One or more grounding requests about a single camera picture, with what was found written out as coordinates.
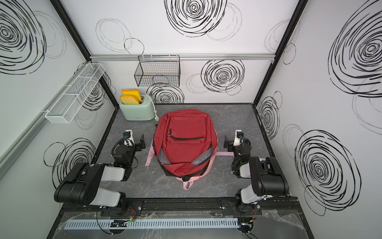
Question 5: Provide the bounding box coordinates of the red backpack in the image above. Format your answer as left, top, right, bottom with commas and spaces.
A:
152, 109, 218, 189

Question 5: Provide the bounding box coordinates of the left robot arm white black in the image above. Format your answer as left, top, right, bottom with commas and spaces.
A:
54, 130, 146, 215

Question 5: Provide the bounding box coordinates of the mint green toaster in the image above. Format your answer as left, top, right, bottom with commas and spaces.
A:
119, 93, 158, 121

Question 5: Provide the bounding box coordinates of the front yellow toast slice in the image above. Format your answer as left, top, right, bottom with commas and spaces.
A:
120, 95, 140, 105

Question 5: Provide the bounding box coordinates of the yellow toast slice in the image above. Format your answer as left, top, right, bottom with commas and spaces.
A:
120, 95, 140, 105
121, 90, 142, 101

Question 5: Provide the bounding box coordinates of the rear yellow toast slice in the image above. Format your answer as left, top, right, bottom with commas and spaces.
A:
121, 90, 142, 101

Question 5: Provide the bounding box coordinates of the pink tape outline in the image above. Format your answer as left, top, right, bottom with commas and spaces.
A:
145, 140, 233, 190

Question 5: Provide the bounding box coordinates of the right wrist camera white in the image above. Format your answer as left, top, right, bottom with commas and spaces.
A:
233, 129, 244, 146

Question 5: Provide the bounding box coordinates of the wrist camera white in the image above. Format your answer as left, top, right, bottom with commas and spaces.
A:
233, 129, 244, 146
123, 129, 133, 140

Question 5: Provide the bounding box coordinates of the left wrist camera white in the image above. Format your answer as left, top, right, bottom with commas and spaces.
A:
123, 129, 133, 140

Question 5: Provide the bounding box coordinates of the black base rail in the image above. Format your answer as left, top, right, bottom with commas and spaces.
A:
103, 197, 300, 217

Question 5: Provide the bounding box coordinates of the white mesh wall shelf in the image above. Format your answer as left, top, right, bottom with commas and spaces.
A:
45, 63, 105, 123

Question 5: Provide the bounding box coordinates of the white slotted cable duct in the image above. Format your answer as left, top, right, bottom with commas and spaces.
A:
64, 218, 239, 231

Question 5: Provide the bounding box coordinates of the black wire basket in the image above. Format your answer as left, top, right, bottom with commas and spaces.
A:
134, 55, 181, 87

